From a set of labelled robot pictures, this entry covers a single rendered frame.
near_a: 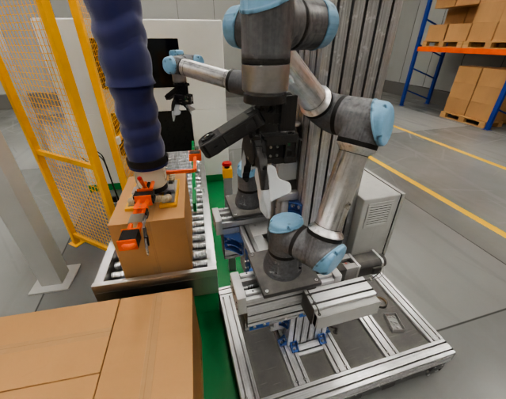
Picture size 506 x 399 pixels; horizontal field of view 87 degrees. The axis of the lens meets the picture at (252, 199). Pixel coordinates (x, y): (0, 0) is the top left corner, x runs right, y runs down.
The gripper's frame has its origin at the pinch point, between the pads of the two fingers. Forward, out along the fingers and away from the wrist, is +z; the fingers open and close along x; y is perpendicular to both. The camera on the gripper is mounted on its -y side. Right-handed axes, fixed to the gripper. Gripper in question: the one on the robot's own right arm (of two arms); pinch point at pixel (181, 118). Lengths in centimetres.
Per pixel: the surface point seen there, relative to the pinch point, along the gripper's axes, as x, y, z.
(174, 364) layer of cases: -79, 53, 85
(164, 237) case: -39, 12, 56
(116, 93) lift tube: -32.0, -9.4, -18.0
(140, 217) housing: -56, 21, 30
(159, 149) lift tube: -20.2, -0.3, 12.4
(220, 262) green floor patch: 27, -2, 139
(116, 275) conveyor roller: -58, -16, 85
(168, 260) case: -40, 12, 74
